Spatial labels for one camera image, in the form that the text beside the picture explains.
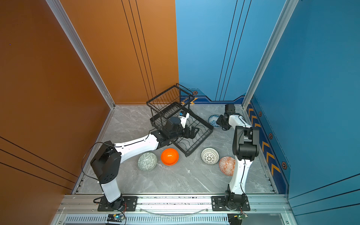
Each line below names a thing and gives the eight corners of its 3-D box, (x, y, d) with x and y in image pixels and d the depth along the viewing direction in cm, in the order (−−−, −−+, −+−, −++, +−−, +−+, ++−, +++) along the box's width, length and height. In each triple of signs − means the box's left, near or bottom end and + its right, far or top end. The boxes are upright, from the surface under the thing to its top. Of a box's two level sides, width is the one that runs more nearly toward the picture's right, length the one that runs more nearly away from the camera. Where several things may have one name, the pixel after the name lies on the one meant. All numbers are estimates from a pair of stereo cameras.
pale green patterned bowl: (138, 171, 87) (136, 168, 83) (141, 155, 94) (139, 152, 90) (156, 171, 87) (154, 168, 83) (158, 155, 93) (157, 152, 90)
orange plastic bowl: (161, 166, 88) (160, 162, 84) (163, 152, 94) (161, 148, 90) (178, 166, 88) (178, 162, 84) (178, 152, 94) (178, 148, 90)
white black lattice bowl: (201, 164, 88) (201, 162, 85) (200, 150, 95) (200, 147, 91) (218, 164, 88) (220, 161, 85) (216, 150, 95) (217, 147, 91)
